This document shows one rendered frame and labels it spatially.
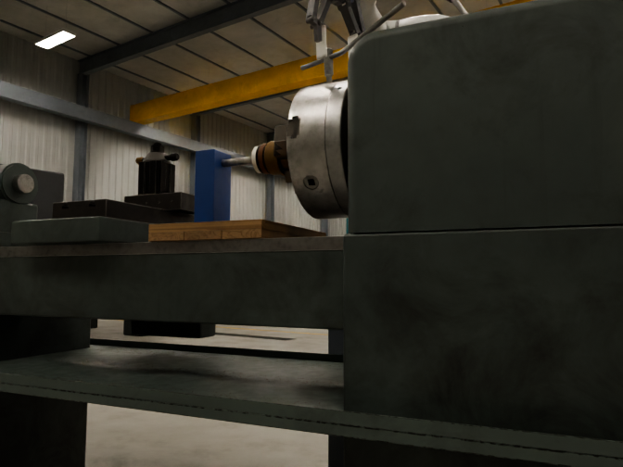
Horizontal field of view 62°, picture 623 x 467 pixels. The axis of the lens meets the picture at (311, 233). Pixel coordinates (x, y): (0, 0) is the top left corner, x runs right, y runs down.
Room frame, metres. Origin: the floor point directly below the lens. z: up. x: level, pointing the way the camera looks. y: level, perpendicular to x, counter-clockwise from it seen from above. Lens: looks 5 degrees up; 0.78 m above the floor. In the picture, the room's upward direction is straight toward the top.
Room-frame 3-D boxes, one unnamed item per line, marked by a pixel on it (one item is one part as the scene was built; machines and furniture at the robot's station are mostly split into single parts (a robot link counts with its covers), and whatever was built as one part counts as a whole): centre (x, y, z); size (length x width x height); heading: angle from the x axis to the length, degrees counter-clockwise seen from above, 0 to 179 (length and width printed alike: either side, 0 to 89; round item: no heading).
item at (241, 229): (1.31, 0.17, 0.88); 0.36 x 0.30 x 0.04; 156
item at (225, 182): (1.34, 0.26, 1.00); 0.08 x 0.06 x 0.23; 156
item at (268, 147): (1.27, 0.08, 1.08); 0.09 x 0.09 x 0.09; 66
